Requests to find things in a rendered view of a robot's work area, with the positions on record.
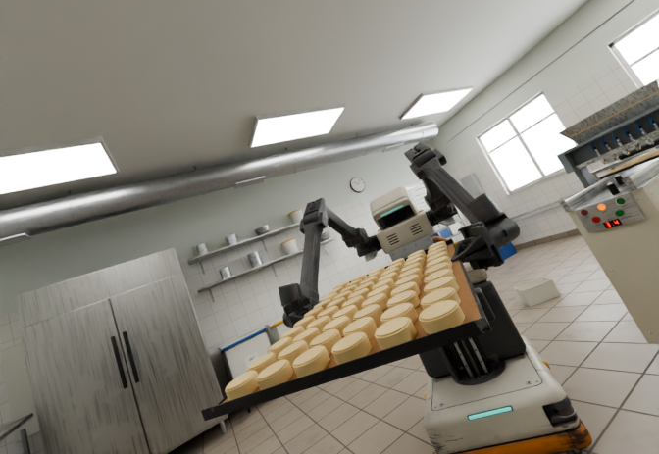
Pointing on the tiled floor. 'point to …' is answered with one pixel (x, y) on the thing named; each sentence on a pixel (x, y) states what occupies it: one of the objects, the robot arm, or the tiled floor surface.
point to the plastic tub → (537, 291)
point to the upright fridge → (119, 360)
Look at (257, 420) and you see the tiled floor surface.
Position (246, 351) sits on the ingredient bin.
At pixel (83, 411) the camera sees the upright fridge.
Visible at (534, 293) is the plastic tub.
